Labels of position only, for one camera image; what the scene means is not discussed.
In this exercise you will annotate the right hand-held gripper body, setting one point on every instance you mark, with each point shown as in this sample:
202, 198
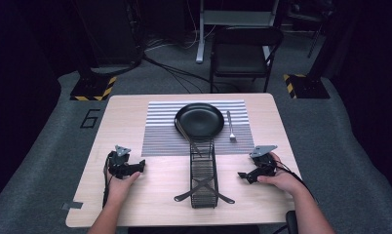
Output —
264, 161

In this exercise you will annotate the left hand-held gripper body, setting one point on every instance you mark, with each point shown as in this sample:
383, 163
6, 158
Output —
118, 162

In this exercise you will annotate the person's left hand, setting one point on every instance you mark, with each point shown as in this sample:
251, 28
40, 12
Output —
121, 187

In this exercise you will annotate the person's right hand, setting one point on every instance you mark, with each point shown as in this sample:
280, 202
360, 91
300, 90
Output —
283, 180

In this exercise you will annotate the grey striped placemat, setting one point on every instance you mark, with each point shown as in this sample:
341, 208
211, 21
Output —
158, 139

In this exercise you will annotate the black flat utensil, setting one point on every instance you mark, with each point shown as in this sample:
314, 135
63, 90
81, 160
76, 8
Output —
184, 196
226, 197

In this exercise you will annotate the silver fork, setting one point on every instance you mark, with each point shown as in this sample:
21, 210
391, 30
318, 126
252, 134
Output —
230, 126

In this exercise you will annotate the dark slim utensil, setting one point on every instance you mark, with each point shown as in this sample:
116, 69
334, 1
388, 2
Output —
186, 135

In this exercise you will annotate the black chair armrest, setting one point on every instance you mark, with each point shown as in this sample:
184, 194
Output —
292, 222

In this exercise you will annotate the grey tape strip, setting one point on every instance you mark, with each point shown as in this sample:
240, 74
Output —
72, 205

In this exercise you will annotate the black round plate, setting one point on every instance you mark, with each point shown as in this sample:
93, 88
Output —
200, 120

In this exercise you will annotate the hazard-striped black stand base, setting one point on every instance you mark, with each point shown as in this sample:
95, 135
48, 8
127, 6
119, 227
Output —
306, 86
93, 87

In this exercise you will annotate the black folding chair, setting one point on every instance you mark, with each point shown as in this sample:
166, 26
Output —
239, 58

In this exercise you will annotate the large black cabinet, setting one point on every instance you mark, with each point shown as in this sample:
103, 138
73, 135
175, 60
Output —
109, 32

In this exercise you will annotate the white metal desk frame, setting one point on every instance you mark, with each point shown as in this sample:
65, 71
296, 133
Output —
200, 39

